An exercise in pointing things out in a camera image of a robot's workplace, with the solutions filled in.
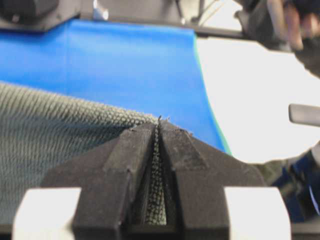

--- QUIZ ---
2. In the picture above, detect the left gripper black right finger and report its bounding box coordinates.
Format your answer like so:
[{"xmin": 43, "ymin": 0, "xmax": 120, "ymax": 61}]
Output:
[{"xmin": 158, "ymin": 120, "xmax": 266, "ymax": 240}]

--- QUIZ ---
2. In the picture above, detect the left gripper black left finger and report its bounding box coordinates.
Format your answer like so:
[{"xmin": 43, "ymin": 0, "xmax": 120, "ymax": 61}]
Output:
[{"xmin": 41, "ymin": 123, "xmax": 156, "ymax": 240}]

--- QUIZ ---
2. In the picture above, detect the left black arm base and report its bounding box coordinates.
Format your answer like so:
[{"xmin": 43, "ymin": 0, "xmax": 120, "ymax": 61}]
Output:
[{"xmin": 0, "ymin": 0, "xmax": 83, "ymax": 32}]

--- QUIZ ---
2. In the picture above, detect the grey-green towel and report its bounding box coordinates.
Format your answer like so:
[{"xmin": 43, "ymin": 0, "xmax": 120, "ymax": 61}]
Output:
[{"xmin": 0, "ymin": 82, "xmax": 158, "ymax": 231}]

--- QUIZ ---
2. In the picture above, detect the blue table cloth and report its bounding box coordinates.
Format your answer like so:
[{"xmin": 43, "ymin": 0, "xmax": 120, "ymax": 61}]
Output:
[{"xmin": 0, "ymin": 19, "xmax": 230, "ymax": 153}]

